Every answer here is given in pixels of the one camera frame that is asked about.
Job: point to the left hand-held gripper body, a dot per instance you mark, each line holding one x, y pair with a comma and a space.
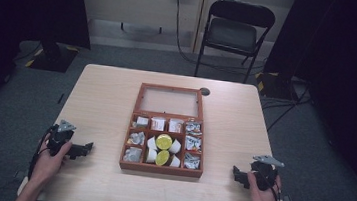
58, 140

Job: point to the silver colourful-print packet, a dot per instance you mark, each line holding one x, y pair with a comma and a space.
193, 128
192, 161
193, 143

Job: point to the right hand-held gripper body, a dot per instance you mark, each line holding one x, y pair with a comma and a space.
264, 175

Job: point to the white red-print packet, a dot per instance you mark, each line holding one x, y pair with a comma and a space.
175, 126
157, 124

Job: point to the black curtain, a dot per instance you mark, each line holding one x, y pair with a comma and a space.
347, 64
26, 0

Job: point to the plain silver packet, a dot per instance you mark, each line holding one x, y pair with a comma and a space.
136, 138
132, 154

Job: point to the wooden compartment box with lid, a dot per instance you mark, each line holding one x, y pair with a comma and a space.
163, 170

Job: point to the person's right hand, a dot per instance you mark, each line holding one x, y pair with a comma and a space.
264, 198

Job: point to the black stand base yellow tape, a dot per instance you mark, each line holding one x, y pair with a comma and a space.
53, 58
273, 85

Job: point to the person's left hand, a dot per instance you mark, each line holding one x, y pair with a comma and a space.
46, 165

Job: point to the pile of yellow-lidded white pods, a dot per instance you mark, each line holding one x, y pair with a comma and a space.
164, 142

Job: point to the white grey packet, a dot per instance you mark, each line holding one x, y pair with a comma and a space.
141, 121

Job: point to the black folding chair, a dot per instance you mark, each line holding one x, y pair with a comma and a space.
232, 34

